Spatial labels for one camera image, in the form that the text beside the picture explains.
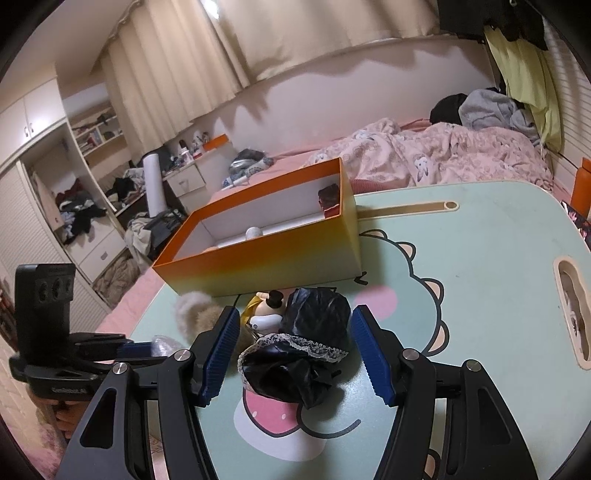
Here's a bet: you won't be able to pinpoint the dark clothes pile on bed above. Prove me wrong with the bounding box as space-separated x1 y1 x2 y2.
221 148 274 191

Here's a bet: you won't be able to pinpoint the white wardrobe with shelves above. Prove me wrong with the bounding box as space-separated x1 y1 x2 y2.
0 76 139 310

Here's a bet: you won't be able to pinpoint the person's left hand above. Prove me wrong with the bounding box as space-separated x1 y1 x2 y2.
39 399 86 439

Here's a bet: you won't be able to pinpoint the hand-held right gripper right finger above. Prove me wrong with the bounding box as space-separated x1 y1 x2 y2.
351 305 539 480

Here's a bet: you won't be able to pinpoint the black garment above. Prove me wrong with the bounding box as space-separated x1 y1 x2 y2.
429 93 469 125

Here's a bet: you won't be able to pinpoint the beige curtain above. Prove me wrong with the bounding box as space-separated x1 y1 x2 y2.
99 0 444 158

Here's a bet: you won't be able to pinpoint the orange cardboard box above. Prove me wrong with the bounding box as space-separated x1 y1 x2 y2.
152 157 363 298

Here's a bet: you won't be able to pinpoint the orange wooden bed post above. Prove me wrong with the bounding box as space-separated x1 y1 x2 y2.
570 157 591 217

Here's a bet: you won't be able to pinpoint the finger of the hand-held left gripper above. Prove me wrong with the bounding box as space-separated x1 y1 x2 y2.
113 339 160 370

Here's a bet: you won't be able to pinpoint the white nightstand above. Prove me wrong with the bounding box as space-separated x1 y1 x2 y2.
161 152 218 199

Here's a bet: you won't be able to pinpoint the pile of dark clothes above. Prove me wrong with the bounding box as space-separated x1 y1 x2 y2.
55 180 108 245

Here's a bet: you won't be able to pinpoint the yellow-green pillow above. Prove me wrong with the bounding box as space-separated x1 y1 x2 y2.
485 25 566 153

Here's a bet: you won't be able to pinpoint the grey garment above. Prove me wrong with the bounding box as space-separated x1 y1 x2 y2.
458 89 541 141

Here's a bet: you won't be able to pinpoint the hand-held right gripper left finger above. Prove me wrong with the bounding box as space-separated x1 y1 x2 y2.
58 305 241 480

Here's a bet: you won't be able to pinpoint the pink floral quilt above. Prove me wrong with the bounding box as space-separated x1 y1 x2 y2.
302 117 555 192

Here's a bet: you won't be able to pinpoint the cluster of small bottles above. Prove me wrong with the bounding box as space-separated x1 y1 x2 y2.
178 130 214 162

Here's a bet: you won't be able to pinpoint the white paper roll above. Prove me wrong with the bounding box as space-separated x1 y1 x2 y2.
142 153 167 217

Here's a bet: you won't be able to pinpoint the dark hanging clothes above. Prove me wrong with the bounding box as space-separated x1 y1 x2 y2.
436 0 550 51

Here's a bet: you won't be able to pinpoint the dark red packet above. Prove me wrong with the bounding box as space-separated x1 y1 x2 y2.
318 183 341 217

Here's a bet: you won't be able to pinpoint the black white cartoon figurine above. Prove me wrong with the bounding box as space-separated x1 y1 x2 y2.
242 290 287 337

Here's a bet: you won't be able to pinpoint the pile of mixed clothes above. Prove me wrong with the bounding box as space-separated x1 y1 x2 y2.
124 210 188 268

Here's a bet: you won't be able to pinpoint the black lace-trimmed cloth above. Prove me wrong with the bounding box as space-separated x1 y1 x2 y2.
238 332 350 409

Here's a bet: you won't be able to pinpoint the fluffy beige pompom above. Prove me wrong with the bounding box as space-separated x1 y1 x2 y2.
175 292 228 344

